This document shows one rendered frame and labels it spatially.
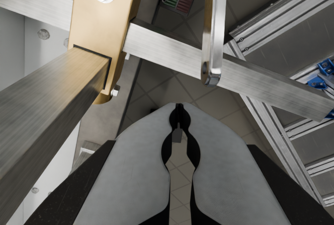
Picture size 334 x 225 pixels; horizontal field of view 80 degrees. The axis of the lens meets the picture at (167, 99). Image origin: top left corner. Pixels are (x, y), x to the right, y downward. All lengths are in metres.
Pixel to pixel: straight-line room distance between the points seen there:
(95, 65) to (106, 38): 0.03
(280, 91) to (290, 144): 0.97
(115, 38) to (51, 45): 0.30
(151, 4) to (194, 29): 0.73
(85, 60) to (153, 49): 0.07
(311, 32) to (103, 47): 0.86
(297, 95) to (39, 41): 0.46
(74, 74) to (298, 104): 0.23
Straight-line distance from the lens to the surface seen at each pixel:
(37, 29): 0.49
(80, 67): 0.18
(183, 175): 1.60
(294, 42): 0.96
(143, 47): 0.21
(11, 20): 0.47
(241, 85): 0.23
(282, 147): 1.21
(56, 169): 0.71
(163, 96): 1.17
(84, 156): 0.45
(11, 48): 0.49
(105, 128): 0.44
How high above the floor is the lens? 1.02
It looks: 60 degrees down
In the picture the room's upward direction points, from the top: 175 degrees counter-clockwise
